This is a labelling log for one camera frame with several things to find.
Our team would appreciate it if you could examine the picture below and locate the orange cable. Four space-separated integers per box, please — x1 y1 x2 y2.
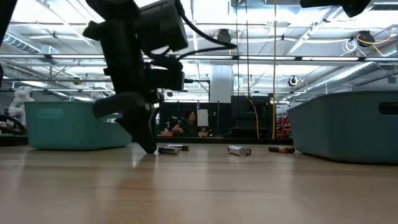
244 95 261 139

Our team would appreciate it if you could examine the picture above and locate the white humanoid figure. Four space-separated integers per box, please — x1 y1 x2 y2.
8 86 35 127

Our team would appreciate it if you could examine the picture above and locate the dark teal plastic bin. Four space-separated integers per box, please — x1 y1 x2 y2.
286 90 398 165

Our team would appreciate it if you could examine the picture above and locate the long yellow cable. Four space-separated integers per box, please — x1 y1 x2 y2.
272 0 277 140

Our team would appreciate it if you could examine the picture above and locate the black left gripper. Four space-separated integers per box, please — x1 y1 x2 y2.
82 17 187 155

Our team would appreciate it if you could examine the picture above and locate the silver spiral air duct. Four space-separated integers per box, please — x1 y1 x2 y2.
306 43 398 91

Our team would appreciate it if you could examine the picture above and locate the overhead light bar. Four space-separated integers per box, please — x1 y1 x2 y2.
0 53 398 62

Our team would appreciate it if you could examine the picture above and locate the black left camera cable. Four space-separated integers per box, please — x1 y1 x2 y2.
175 6 239 62

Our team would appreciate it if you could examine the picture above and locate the copper black AA battery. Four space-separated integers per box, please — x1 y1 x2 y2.
268 146 296 154

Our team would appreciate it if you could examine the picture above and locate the black aluminium table frame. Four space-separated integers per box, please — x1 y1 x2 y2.
0 135 293 146

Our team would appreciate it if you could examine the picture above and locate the red metal rack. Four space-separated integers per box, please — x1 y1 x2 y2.
275 116 292 139

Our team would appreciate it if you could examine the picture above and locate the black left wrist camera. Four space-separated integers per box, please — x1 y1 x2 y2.
136 0 189 53

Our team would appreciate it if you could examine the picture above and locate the person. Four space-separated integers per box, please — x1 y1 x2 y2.
170 109 200 138

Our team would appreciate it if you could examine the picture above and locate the light teal plastic bin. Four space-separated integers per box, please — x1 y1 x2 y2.
24 101 133 151

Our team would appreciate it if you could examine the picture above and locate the black partition wall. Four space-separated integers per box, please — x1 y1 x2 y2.
157 101 277 139

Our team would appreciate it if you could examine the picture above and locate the white rectangular sign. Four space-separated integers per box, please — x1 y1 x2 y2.
197 108 209 128

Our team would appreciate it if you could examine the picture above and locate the black monitor box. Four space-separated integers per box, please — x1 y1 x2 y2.
230 95 271 119

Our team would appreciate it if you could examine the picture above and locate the silver AA battery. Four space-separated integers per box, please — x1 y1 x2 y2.
226 145 252 157
157 146 181 156
167 143 190 152

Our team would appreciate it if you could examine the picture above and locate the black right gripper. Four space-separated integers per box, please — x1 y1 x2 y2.
300 0 373 18

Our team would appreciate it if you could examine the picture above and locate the black gantry frame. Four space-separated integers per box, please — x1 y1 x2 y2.
183 78 211 103

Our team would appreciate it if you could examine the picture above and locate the black curved hoop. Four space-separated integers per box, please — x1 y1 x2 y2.
0 114 25 136

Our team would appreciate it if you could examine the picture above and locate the white building column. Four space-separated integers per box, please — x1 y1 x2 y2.
211 65 234 103

